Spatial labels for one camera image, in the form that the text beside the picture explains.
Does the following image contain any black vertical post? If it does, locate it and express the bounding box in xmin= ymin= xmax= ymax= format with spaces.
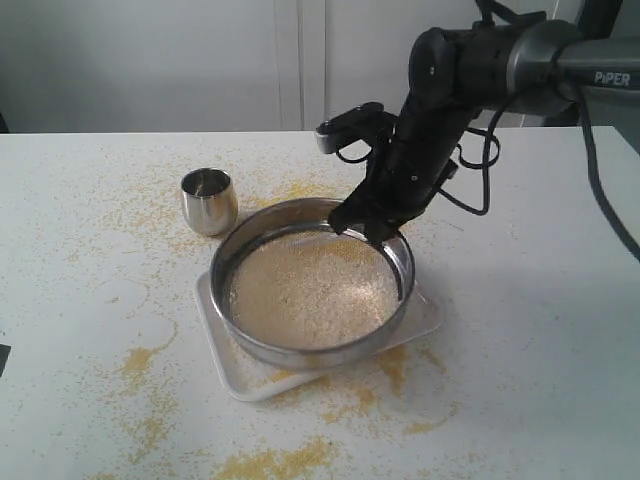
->
xmin=577 ymin=0 xmax=623 ymax=40

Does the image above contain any stainless steel cup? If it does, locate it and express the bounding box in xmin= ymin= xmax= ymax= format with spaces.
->
xmin=181 ymin=168 xmax=239 ymax=236

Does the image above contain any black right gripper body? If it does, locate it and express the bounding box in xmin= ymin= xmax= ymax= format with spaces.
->
xmin=360 ymin=124 xmax=458 ymax=222

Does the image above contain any grain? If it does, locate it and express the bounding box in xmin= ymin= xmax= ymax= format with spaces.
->
xmin=230 ymin=234 xmax=399 ymax=350

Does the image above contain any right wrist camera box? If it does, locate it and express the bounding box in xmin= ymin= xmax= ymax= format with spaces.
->
xmin=315 ymin=102 xmax=397 ymax=154

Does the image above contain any white plastic tray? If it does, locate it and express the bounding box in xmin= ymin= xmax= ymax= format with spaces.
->
xmin=194 ymin=272 xmax=445 ymax=403

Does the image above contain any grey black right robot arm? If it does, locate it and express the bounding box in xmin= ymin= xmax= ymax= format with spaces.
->
xmin=316 ymin=20 xmax=639 ymax=243

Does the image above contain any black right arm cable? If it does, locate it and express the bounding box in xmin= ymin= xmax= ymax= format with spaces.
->
xmin=339 ymin=0 xmax=640 ymax=261

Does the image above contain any round stainless steel sieve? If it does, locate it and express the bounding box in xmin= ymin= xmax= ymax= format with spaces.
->
xmin=208 ymin=198 xmax=416 ymax=371

